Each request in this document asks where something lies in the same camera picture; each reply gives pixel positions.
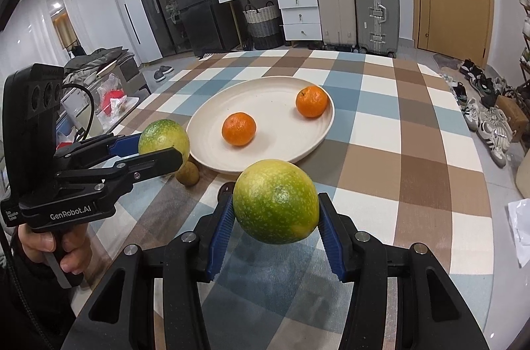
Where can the cream round plate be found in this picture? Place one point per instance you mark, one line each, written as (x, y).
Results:
(269, 114)

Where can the person's left forearm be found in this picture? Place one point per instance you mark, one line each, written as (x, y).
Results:
(25, 312)

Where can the brown longan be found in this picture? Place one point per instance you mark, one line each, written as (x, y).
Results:
(188, 175)

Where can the pile of grey clothes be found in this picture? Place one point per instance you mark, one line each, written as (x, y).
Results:
(99, 60)

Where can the checkered tablecloth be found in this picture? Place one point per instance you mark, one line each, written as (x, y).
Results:
(372, 151)

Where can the pair of grey slippers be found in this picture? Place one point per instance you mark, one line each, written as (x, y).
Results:
(162, 72)

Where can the large orange tangerine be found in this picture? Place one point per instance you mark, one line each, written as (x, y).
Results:
(239, 129)

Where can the white curtain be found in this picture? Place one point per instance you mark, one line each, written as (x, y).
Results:
(41, 22)

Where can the clear plastic bag with red item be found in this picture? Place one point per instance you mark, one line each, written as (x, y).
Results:
(114, 97)

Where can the brown cardboard box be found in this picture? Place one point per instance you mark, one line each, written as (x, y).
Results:
(507, 114)

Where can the pale yellow-green passion fruit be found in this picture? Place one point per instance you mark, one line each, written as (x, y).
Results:
(163, 136)

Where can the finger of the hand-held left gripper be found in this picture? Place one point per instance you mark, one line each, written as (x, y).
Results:
(124, 146)
(157, 163)

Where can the white wardrobe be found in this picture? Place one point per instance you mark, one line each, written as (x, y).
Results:
(132, 22)

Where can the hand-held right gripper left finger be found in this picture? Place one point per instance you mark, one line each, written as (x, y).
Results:
(219, 242)

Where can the row of shoes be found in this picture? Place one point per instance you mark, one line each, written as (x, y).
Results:
(488, 122)

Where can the beige suitcase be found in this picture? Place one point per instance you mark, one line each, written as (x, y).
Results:
(335, 6)

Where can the white plastic bag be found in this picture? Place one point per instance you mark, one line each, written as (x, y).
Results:
(519, 230)

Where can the person's left hand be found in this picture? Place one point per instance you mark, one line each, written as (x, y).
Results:
(35, 240)

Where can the woven laundry basket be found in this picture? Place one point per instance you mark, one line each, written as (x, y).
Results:
(263, 24)

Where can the green speckled passion fruit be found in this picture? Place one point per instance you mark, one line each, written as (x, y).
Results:
(275, 201)

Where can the white desk with drawers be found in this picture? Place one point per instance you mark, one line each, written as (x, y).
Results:
(298, 12)

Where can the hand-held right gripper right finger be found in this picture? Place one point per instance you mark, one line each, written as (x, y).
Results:
(333, 250)

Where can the small orange tangerine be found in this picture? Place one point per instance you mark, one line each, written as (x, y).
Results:
(312, 101)

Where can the silver suitcase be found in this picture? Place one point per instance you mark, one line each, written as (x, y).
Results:
(376, 12)

